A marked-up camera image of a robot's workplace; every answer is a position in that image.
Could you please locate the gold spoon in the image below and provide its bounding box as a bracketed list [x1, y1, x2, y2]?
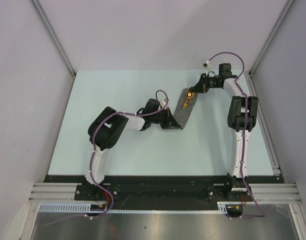
[183, 91, 195, 108]

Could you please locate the right aluminium side rail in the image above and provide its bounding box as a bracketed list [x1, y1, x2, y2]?
[244, 71, 283, 177]

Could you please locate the grey cloth napkin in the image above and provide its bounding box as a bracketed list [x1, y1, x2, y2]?
[173, 88, 198, 130]

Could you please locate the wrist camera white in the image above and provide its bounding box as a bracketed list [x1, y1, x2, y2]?
[203, 60, 211, 74]
[159, 99, 167, 107]

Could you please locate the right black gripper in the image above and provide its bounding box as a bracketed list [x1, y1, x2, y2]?
[190, 73, 221, 94]

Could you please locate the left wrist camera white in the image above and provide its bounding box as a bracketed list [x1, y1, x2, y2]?
[159, 99, 167, 107]

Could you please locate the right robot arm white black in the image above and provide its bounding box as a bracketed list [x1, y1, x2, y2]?
[189, 63, 258, 201]

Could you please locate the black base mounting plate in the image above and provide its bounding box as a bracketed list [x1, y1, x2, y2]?
[44, 174, 285, 211]

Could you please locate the right aluminium frame post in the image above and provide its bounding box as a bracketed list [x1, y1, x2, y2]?
[248, 0, 296, 76]

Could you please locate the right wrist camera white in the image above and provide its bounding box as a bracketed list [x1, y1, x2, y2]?
[203, 60, 211, 74]

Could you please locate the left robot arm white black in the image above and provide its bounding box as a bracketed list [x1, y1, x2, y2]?
[82, 98, 182, 200]

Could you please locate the front aluminium frame rail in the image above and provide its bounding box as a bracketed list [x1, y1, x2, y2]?
[29, 183, 302, 204]

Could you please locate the aluminium frame post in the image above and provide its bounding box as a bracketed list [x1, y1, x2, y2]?
[248, 0, 296, 76]
[29, 0, 76, 79]

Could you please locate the left aluminium frame post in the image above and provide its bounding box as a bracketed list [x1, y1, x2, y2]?
[29, 0, 76, 79]

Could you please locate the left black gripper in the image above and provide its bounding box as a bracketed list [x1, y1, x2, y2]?
[150, 107, 181, 130]

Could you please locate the white slotted cable duct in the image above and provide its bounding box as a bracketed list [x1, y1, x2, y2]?
[39, 201, 243, 215]

